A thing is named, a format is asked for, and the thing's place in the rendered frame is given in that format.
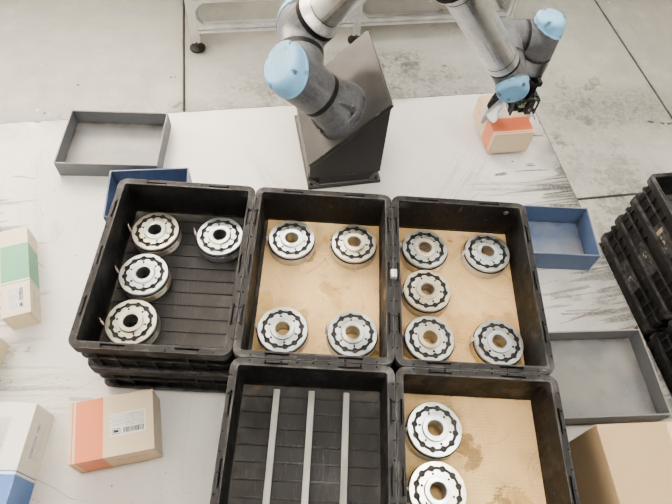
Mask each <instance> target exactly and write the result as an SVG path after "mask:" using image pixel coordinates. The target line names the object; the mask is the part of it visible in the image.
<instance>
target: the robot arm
mask: <svg viewBox="0 0 672 504"><path fill-rule="evenodd" d="M363 1H364V0H286V1H285V2H284V3H283V5H282V6H281V8H280V10H279V12H278V16H277V20H276V45H275V46H274V48H273V49H272V50H271V51H270V53H269V55H268V56H269V58H268V59H267V60H266V62H265V66H264V78H265V81H266V83H267V85H268V86H269V88H270V89H272V90H273V91H274V92H275V93H276V94H277V95H278V96H279V97H281V98H283V99H285V100H286V101H288V102H289V103H291V104H292V105H293V106H295V107H296V108H298V109H299V110H301V111H302V112H303V113H305V114H306V115H308V116H309V117H310V119H311V120H312V122H313V123H314V125H315V127H316V128H317V130H318V131H319V132H320V133H321V134H323V135H324V136H325V137H327V138H329V139H338V138H341V137H343V136H345V135H347V134H348V133H349V132H351V131H352V130H353V129H354V128H355V127H356V125H357V124H358V123H359V121H360V120H361V118H362V116H363V114H364V111H365V107H366V94H365V92H364V90H363V89H362V88H361V87H360V86H359V85H357V84H356V83H354V82H352V81H347V80H344V79H341V78H339V77H336V76H335V75H334V74H333V73H331V72H330V71H329V70H328V69H327V68H325V66H324V46H325V45H326V44H327V43H328V42H329V41H330V40H331V39H332V38H333V37H335V36H336V34H337V33H338V24H339V23H340V22H341V21H342V20H343V19H344V18H345V17H347V16H348V15H349V14H350V13H351V12H352V11H353V10H354V9H355V8H356V7H357V6H359V5H360V4H361V3H362V2H363ZM436 1H437V2H438V3H439V4H442V5H446V7H447V8H448V10H449V11H450V13H451V15H452V16H453V18H454V19H455V21H456V23H457V24H458V26H459V27H460V29H461V30H462V32H463V34H464V35H465V37H466V38H467V40H468V41H469V43H470V45H471V46H472V48H473V49H474V51H475V52H476V54H477V56H478V57H479V59H480V60H481V62H482V64H483V65H484V67H485V68H486V70H487V71H488V73H489V74H490V76H491V78H492V79H493V81H494V83H495V91H496V93H495V94H494V95H493V96H492V97H491V99H490V100H489V102H488V104H487V106H486V108H485V110H484V112H483V115H482V117H481V121H480V122H481V123H483V122H484V121H486V120H487V118H488V119H489V120H490V121H491V122H492V123H495V122H496V121H497V120H498V114H499V111H500V110H501V109H502V108H503V107H504V105H505V103H504V102H507V103H508V105H509V107H508V109H507V111H508V113H509V116H511V114H512V112H514V111H518V113H522V112H523V114H524V115H526V114H527V116H528V118H529V120H530V118H531V116H532V117H533V118H534V120H536V118H535V115H534V113H535V111H536V109H537V107H538V105H539V103H540V101H541V99H540V97H539V95H538V93H537V91H536V89H537V87H541V86H542V84H543V81H542V79H541V78H542V76H543V74H544V73H545V71H546V68H547V66H548V64H549V62H550V60H551V58H552V56H553V54H554V51H555V49H556V47H557V45H558V43H559V41H560V39H561V38H562V35H563V32H564V30H565V26H566V18H565V16H564V15H563V14H562V13H561V12H560V11H558V10H555V9H551V8H545V9H544V10H540V11H538V13H537V14H536V16H535V17H534V19H511V18H502V17H500V18H499V16H498V14H497V12H496V10H495V8H494V6H493V5H492V3H491V1H490V0H436ZM536 101H537V105H536V107H535V109H534V105H535V102H536Z"/></svg>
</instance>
